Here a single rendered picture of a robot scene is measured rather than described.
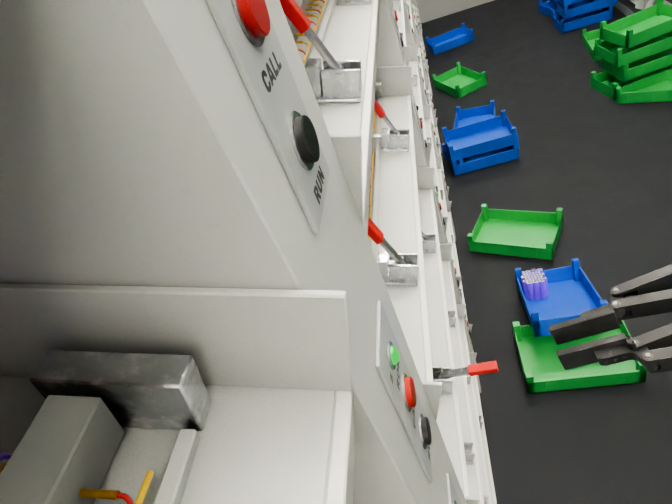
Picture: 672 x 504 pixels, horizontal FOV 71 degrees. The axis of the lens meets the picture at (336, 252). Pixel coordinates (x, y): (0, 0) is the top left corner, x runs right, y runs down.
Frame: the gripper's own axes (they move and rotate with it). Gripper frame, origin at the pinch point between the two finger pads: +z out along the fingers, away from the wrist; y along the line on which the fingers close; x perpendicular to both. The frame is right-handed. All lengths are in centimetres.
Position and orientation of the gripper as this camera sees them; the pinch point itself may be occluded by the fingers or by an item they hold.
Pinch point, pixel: (587, 339)
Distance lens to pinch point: 60.7
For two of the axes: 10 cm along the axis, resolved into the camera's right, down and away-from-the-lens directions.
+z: -8.3, 3.6, 4.2
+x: -5.5, -6.5, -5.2
